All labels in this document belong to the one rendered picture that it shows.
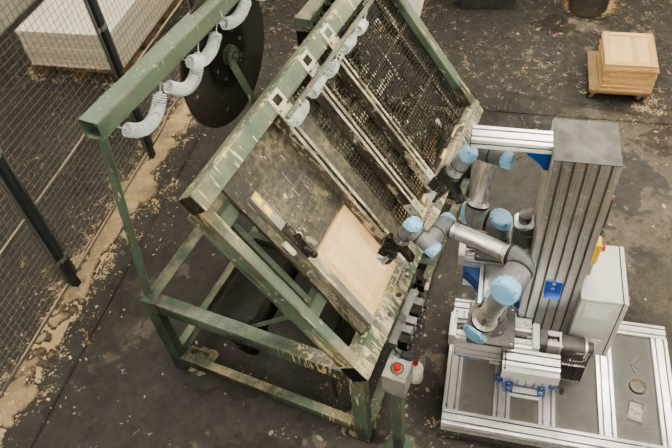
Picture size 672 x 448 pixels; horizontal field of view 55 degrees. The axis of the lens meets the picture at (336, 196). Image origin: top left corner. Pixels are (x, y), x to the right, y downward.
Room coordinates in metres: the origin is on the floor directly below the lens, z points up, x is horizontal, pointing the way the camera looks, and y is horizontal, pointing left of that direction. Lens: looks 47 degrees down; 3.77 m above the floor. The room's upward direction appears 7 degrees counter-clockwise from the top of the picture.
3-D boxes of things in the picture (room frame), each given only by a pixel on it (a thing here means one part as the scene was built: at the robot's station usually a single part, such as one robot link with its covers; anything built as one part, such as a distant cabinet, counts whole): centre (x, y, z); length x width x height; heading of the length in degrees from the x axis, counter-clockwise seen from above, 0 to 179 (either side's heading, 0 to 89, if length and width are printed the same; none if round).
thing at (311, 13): (3.58, -0.11, 1.38); 0.70 x 0.15 x 0.85; 151
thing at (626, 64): (4.54, -2.65, 0.20); 0.61 x 0.53 x 0.40; 162
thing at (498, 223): (2.09, -0.82, 1.20); 0.13 x 0.12 x 0.14; 55
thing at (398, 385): (1.50, -0.19, 0.84); 0.12 x 0.12 x 0.18; 61
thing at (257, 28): (2.93, 0.47, 1.85); 0.80 x 0.06 x 0.80; 151
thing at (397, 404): (1.50, -0.19, 0.38); 0.06 x 0.06 x 0.75; 61
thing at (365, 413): (2.82, 0.06, 0.41); 2.20 x 1.38 x 0.83; 151
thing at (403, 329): (1.91, -0.34, 0.69); 0.50 x 0.14 x 0.24; 151
